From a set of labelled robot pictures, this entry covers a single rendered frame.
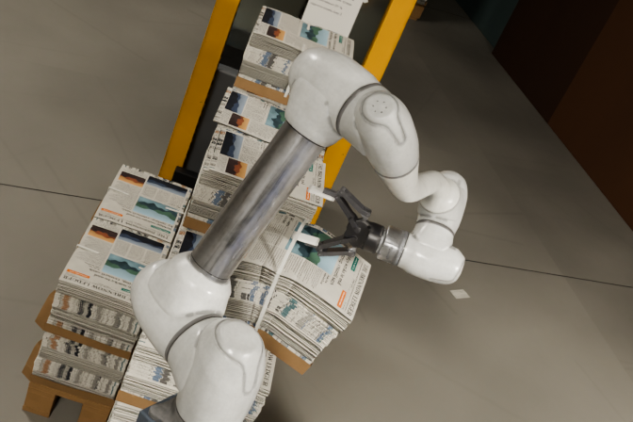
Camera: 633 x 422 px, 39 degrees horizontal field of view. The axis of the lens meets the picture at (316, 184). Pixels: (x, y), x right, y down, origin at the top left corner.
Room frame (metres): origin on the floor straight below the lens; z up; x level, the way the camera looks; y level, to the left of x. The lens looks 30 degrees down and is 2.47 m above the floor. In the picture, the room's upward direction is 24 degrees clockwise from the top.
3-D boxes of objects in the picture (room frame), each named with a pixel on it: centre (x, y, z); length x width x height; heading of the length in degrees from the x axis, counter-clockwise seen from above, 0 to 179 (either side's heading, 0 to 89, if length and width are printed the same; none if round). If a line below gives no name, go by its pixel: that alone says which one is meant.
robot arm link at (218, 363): (1.41, 0.02, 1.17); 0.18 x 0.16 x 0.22; 52
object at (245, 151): (2.46, 0.16, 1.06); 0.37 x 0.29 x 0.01; 99
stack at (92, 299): (2.48, 0.52, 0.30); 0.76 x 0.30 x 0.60; 8
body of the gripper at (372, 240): (1.90, -0.16, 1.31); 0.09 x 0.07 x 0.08; 88
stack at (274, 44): (3.05, 0.25, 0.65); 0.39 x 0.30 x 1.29; 98
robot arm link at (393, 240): (1.90, -0.23, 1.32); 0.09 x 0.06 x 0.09; 178
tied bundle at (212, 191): (2.46, 0.17, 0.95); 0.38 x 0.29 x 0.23; 99
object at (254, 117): (2.74, 0.23, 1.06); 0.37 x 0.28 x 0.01; 96
